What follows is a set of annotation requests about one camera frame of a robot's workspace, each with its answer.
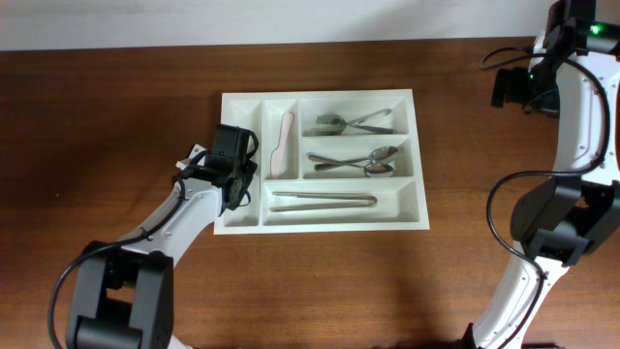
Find pink plastic knife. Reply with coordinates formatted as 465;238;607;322
269;111;295;179

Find steel fork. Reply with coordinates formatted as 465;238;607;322
305;109;392;136
316;113;394;136

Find steel kitchen tongs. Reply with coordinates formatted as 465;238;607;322
269;192;378;212

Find large steel spoon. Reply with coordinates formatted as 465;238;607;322
314;145;399;172
307;153;394;177

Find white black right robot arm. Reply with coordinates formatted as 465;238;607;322
457;0;619;349

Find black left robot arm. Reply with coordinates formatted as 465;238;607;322
47;124;259;349

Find white plastic cutlery tray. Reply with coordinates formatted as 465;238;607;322
214;89;429;235

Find black left camera cable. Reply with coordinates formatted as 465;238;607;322
46;129;261;349

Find black camera cable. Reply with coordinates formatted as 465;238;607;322
480;46;612;349
46;129;261;349

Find black right camera cable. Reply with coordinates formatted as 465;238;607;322
480;46;612;349

